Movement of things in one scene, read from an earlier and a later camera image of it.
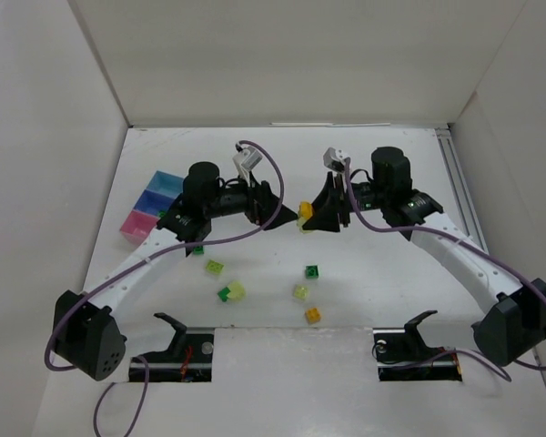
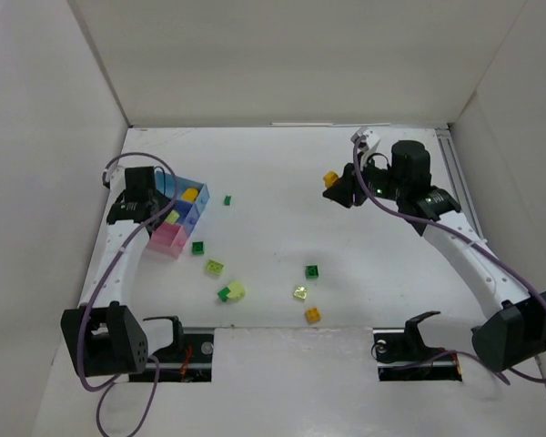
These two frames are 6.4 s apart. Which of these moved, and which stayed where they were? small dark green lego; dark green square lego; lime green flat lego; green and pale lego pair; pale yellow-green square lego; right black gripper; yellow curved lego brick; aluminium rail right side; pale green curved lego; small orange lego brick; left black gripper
Moved: pale green curved lego; left black gripper; yellow curved lego brick; right black gripper
Stayed: green and pale lego pair; dark green square lego; pale yellow-green square lego; lime green flat lego; small orange lego brick; small dark green lego; aluminium rail right side
